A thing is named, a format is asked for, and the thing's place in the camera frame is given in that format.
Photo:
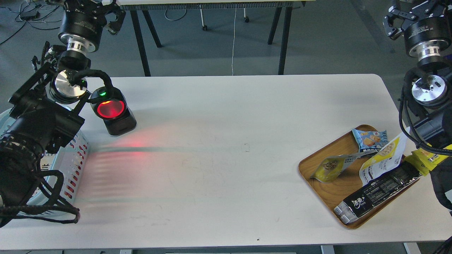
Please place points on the blue biscuit snack packet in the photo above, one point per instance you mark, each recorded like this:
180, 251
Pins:
370, 142

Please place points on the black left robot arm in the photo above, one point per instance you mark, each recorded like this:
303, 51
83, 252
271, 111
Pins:
46, 111

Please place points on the long black snack package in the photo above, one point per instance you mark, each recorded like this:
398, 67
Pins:
373, 194

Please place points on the yellow green snack pouch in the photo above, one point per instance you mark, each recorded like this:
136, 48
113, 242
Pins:
331, 167

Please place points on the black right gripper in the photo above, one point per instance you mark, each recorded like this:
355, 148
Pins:
424, 24

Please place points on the black barcode scanner red window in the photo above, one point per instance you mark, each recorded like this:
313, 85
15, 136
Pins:
115, 113

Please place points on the yellow white snack pouch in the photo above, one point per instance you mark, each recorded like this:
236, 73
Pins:
387, 159

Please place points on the light blue plastic basket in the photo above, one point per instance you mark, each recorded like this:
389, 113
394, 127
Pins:
70, 160

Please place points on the wooden tray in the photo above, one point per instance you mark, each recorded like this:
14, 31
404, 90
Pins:
347, 182

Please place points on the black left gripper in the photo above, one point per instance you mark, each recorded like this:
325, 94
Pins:
84, 21

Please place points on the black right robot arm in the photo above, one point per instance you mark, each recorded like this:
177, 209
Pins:
426, 92

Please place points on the yellow cartoon snack packet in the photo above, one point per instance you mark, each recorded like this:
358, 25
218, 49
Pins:
423, 160

